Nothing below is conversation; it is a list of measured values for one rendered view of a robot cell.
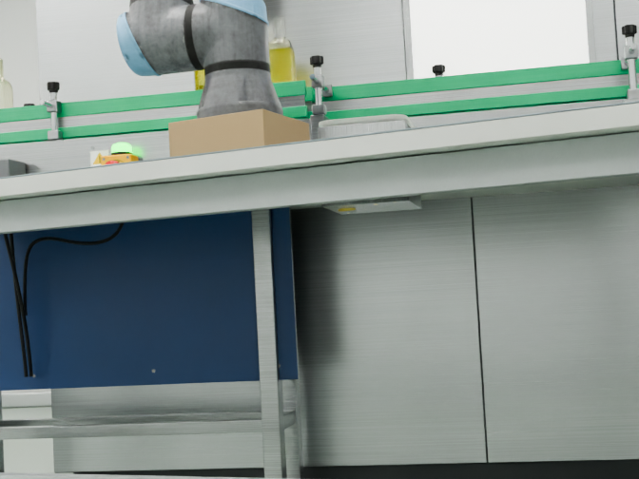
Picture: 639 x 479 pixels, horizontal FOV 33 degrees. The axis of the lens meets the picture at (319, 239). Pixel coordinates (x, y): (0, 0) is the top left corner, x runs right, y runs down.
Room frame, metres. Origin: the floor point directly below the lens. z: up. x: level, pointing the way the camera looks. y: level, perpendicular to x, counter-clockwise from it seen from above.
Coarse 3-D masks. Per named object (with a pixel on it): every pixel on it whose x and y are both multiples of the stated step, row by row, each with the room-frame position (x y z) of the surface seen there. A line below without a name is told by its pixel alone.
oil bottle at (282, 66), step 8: (272, 40) 2.41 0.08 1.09; (280, 40) 2.40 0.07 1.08; (288, 40) 2.41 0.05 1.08; (272, 48) 2.40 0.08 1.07; (280, 48) 2.40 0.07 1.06; (288, 48) 2.40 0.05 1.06; (272, 56) 2.40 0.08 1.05; (280, 56) 2.40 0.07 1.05; (288, 56) 2.40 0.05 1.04; (272, 64) 2.40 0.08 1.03; (280, 64) 2.40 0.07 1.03; (288, 64) 2.40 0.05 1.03; (272, 72) 2.40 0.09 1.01; (280, 72) 2.40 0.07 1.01; (288, 72) 2.40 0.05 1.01; (272, 80) 2.40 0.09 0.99; (280, 80) 2.40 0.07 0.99; (288, 80) 2.40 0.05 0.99; (296, 80) 2.44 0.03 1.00
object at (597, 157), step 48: (528, 144) 1.61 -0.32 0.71; (576, 144) 1.58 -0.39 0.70; (624, 144) 1.56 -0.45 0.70; (96, 192) 1.93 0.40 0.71; (144, 192) 1.89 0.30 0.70; (192, 192) 1.85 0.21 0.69; (240, 192) 1.81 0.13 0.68; (288, 192) 1.78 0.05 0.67; (336, 192) 1.74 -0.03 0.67; (384, 192) 1.71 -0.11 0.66; (432, 192) 1.68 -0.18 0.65
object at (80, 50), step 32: (64, 0) 2.69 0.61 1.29; (96, 0) 2.67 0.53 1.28; (128, 0) 2.66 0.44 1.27; (608, 0) 2.43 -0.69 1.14; (64, 32) 2.69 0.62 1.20; (96, 32) 2.67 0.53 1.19; (608, 32) 2.43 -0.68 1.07; (64, 64) 2.69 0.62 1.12; (96, 64) 2.67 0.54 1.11; (64, 96) 2.69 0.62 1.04; (96, 96) 2.67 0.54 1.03; (128, 96) 2.66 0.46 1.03
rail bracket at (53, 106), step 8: (48, 88) 2.36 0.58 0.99; (56, 88) 2.37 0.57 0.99; (56, 96) 2.37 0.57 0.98; (40, 104) 2.32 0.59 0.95; (48, 104) 2.34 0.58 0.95; (56, 104) 2.36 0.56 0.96; (48, 112) 2.37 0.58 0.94; (56, 112) 2.37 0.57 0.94; (56, 120) 2.37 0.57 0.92; (56, 128) 2.37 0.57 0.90; (48, 136) 2.36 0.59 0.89; (56, 136) 2.36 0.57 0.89
